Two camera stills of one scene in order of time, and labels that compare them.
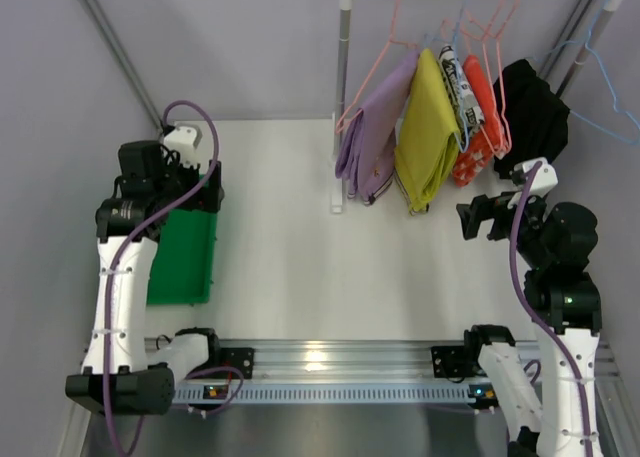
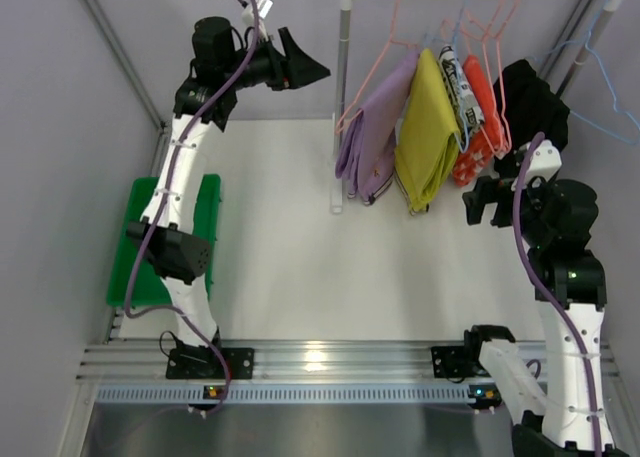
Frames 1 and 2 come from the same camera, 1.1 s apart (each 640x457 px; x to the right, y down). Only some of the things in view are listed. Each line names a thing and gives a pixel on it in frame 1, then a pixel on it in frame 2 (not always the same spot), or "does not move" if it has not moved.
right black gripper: x=498 y=217 -> x=503 y=197
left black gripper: x=211 y=186 -> x=280 y=64
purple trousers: x=366 y=152 does not move
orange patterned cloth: x=488 y=143 does not move
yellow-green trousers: x=429 y=137 does not move
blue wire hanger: x=454 y=39 does not move
